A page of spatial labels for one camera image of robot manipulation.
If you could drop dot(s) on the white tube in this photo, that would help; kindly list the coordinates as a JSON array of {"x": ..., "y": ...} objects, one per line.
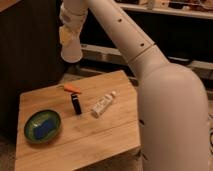
[{"x": 103, "y": 103}]

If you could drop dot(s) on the orange carrot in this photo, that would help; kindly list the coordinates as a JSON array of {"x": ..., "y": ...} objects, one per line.
[{"x": 70, "y": 88}]

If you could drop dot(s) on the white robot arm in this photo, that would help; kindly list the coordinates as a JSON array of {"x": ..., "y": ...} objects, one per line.
[{"x": 171, "y": 99}]

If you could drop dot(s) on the green bowl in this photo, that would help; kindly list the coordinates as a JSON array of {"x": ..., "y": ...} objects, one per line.
[{"x": 36, "y": 120}]

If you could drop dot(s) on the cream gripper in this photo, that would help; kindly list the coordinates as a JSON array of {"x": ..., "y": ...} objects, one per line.
[{"x": 68, "y": 35}]

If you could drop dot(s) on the blue sponge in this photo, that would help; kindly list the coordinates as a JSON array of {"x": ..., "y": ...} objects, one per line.
[{"x": 42, "y": 130}]

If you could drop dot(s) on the black eraser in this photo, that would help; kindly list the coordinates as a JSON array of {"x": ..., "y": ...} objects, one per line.
[{"x": 76, "y": 104}]

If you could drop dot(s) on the white ceramic cup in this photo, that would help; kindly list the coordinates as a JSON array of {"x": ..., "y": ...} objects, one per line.
[{"x": 72, "y": 52}]

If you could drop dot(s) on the wooden table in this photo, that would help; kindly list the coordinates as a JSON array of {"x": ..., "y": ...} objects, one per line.
[{"x": 83, "y": 139}]

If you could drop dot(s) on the dark wooden cabinet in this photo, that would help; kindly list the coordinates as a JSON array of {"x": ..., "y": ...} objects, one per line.
[{"x": 29, "y": 54}]

